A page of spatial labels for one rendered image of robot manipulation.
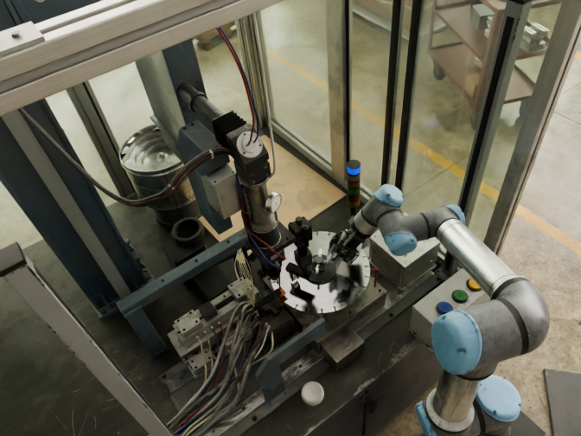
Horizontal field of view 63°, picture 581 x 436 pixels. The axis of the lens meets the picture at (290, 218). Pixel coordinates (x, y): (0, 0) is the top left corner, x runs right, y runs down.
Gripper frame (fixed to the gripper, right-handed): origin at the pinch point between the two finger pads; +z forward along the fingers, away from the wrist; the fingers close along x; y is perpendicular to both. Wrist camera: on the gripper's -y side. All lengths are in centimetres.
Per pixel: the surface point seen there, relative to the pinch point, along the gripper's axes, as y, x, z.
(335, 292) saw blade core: 8.6, 5.8, 3.0
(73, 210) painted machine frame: 22, -76, 17
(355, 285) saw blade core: 4.6, 10.2, -0.5
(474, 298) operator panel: -2.6, 43.8, -15.5
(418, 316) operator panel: 5.5, 32.0, -4.0
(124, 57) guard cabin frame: 75, -49, -75
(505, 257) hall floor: -111, 106, 29
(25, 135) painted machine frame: 28, -89, -7
